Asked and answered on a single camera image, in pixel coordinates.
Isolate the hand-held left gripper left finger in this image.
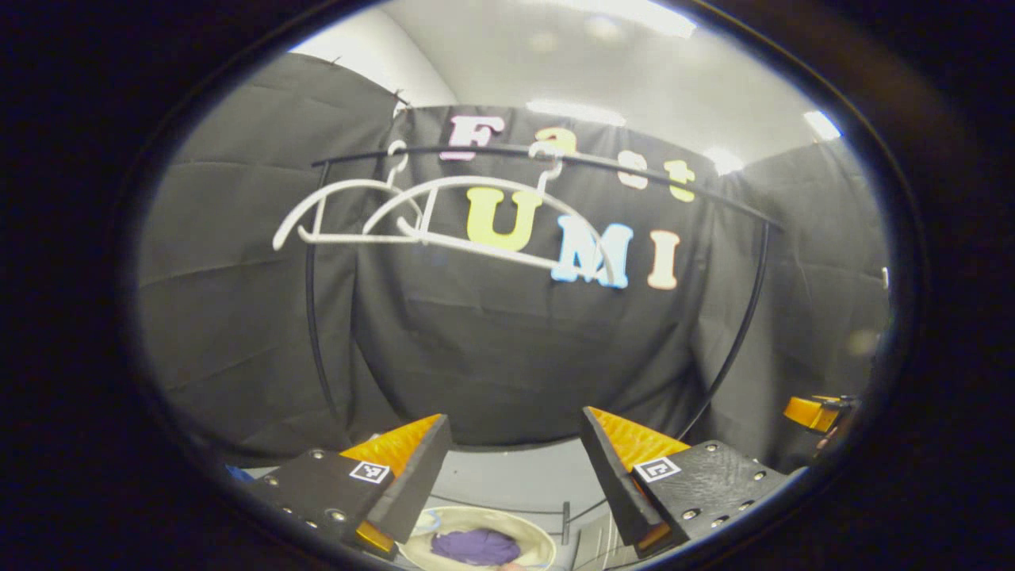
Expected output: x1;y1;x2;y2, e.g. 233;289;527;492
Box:
242;412;453;560

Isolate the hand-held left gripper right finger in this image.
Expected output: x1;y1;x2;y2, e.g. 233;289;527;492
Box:
579;406;794;558

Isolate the purple ribbed jacket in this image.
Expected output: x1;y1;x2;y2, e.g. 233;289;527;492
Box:
431;529;522;567

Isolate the beige round laundry hamper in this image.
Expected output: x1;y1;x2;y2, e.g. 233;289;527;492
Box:
396;506;557;571

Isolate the white plastic clothes hanger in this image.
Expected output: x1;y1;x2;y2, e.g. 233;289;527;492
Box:
363;149;619;288
273;140;427;251

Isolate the black metal clothes rack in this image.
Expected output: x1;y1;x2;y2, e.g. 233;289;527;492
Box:
304;143;786;548

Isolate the black backdrop cloth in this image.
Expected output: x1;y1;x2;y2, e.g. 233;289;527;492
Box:
135;52;893;469

